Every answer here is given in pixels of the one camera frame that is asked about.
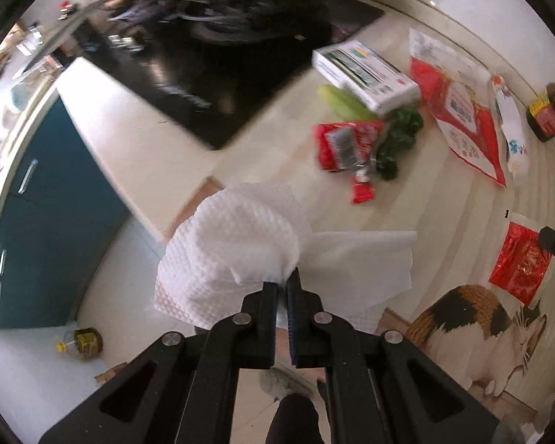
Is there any green cucumber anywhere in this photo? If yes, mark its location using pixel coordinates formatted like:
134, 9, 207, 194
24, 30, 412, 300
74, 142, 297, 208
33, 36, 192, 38
317, 84, 379, 122

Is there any large red white bag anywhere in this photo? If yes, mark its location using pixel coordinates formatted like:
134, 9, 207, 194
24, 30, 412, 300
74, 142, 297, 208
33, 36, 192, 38
408, 28, 508, 188

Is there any black glass cooktop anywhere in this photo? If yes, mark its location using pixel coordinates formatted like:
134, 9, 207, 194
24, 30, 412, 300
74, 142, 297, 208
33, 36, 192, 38
76, 0, 386, 151

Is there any blue cabinet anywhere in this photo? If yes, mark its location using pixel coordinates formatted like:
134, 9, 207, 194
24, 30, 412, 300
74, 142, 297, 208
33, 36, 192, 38
0, 96, 133, 332

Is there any white paper towel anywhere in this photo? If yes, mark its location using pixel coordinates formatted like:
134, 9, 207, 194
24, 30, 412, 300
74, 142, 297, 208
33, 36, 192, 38
154, 182, 418, 334

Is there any person's black trouser leg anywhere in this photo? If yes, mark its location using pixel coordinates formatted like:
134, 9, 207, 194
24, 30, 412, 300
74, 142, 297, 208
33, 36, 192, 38
265, 393, 325, 444

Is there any red snack packet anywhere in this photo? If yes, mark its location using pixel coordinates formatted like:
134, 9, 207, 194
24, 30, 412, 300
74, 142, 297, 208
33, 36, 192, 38
313, 120, 386, 173

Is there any calico cat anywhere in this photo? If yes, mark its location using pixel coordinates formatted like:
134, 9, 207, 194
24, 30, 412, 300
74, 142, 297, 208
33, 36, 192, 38
378, 284, 555, 426

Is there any small red sachet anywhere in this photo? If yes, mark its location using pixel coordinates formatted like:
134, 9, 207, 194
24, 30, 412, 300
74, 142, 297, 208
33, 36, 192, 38
351, 176, 375, 205

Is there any white cardboard box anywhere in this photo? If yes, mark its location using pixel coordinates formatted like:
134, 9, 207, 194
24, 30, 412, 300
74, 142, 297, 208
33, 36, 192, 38
312, 40, 421, 116

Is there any brown sauce bottle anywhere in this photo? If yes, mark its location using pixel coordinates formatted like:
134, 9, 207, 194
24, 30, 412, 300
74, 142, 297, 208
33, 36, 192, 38
526, 73, 555, 143

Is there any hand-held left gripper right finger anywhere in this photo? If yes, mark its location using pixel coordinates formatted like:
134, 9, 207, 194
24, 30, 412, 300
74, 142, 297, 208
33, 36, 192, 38
287, 268, 499, 444

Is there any narrow white wrapper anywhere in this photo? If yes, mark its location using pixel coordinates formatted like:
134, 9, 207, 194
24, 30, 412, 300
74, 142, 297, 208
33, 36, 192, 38
491, 75, 529, 175

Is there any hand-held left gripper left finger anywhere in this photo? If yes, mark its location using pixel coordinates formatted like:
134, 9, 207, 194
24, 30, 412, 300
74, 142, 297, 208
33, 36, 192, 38
39, 281, 279, 444

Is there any yellow oil bottle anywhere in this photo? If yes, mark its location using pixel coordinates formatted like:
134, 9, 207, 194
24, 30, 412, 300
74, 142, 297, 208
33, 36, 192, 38
54, 327, 105, 361

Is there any shiny red foil packet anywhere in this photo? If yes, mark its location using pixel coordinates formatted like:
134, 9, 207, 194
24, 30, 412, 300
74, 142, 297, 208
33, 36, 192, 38
488, 221, 552, 307

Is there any dark green pepper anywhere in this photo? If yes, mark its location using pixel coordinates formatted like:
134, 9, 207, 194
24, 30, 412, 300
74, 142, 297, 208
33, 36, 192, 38
374, 108, 424, 181

